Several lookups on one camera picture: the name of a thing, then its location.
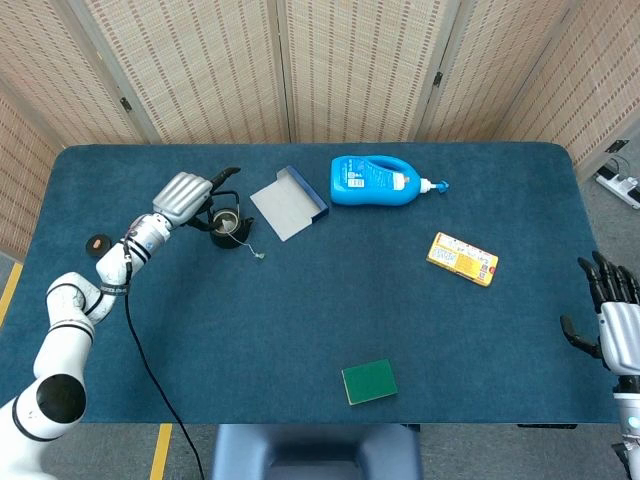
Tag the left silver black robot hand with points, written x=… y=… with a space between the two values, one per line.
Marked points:
x=181 y=196

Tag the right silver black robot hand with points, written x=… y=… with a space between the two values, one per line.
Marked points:
x=620 y=330

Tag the tea bag with green tag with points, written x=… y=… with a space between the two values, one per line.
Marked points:
x=225 y=221

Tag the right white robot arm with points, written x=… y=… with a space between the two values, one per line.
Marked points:
x=627 y=415

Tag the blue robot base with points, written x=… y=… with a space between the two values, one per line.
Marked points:
x=320 y=452

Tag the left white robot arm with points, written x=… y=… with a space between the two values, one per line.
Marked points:
x=65 y=345

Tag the black cast iron teapot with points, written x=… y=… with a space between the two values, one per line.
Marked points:
x=223 y=241

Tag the grey pot lid with knob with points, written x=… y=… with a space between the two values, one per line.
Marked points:
x=98 y=245

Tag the open blue cardboard box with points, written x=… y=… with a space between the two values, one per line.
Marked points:
x=285 y=205

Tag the black table control panel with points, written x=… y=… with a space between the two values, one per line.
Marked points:
x=545 y=426

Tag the woven folding screen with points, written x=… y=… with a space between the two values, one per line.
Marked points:
x=200 y=75

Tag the white power strip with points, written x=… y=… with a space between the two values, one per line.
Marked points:
x=620 y=185

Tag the blue tablecloth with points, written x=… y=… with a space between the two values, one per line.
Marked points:
x=300 y=300

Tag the yellow printed carton box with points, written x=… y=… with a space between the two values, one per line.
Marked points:
x=462 y=258

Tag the blue pump dispenser bottle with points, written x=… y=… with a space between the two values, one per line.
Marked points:
x=370 y=186

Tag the green and yellow sponge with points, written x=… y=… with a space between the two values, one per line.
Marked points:
x=370 y=381

